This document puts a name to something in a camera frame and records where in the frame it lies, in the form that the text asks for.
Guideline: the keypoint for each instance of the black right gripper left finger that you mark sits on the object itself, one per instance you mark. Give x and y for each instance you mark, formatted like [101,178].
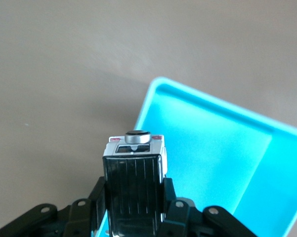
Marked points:
[79,217]

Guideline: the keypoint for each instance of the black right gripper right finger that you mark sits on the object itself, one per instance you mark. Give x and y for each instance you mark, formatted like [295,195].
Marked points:
[187,217]

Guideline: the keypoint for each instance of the white jeep toy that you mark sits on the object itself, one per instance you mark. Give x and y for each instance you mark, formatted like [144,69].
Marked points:
[132,182]

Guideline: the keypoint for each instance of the teal plastic bin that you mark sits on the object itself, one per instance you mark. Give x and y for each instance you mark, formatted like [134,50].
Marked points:
[212,153]

